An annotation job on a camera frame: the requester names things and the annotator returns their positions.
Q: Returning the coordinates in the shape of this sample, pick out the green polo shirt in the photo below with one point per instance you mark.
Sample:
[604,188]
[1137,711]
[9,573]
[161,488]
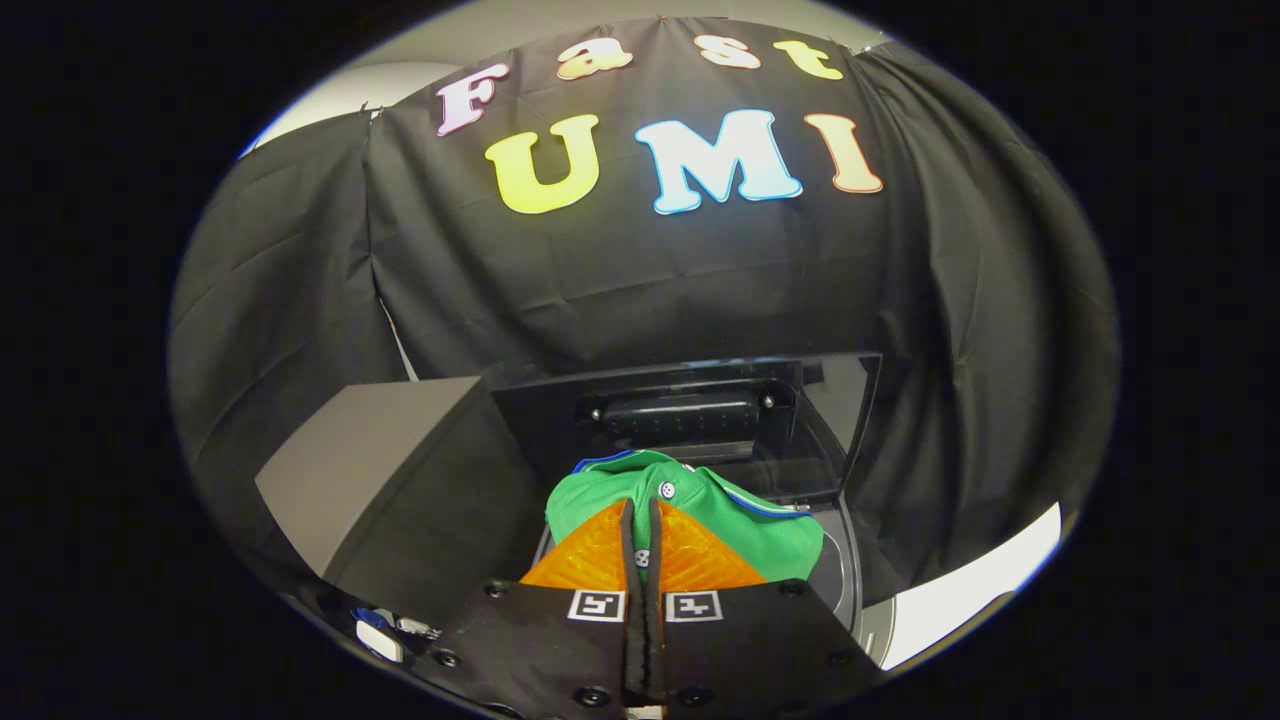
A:
[770,545]

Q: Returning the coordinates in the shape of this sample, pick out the black backdrop cloth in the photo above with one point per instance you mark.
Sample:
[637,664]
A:
[650,270]

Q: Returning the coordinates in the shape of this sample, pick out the white flat sheet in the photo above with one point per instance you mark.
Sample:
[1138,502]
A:
[960,600]

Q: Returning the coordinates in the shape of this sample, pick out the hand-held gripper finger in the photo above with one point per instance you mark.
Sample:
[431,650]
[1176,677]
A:
[655,620]
[632,620]

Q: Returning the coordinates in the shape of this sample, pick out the grey cabinet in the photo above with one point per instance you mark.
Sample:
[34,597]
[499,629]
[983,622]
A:
[400,470]

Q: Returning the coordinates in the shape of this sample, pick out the small white blue object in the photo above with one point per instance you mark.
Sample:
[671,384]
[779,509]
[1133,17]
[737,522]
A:
[380,638]

